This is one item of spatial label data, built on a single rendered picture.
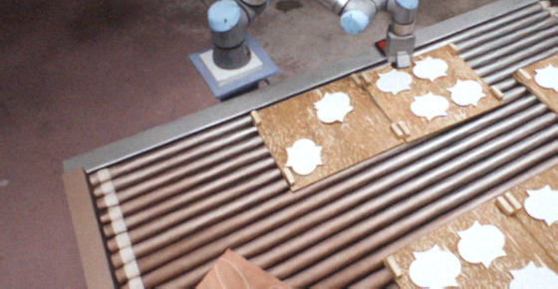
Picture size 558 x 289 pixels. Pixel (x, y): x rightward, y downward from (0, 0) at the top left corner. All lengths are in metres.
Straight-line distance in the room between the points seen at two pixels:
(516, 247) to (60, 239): 2.10
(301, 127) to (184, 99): 1.57
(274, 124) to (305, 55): 1.67
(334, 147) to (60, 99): 2.16
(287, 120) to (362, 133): 0.26
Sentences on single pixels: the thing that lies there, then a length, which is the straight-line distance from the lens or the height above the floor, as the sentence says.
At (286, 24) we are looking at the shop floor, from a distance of 3.57.
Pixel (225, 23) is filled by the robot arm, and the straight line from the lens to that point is 1.83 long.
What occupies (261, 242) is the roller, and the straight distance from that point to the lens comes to 1.47.
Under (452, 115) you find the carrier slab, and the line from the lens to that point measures 1.76.
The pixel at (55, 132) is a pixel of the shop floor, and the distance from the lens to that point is 3.25.
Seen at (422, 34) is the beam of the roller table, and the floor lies 0.92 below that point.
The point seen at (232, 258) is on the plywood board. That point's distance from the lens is 1.33.
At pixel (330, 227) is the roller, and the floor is 0.92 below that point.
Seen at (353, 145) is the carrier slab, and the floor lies 0.94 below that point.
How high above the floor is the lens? 2.22
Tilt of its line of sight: 48 degrees down
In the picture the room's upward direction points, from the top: 2 degrees clockwise
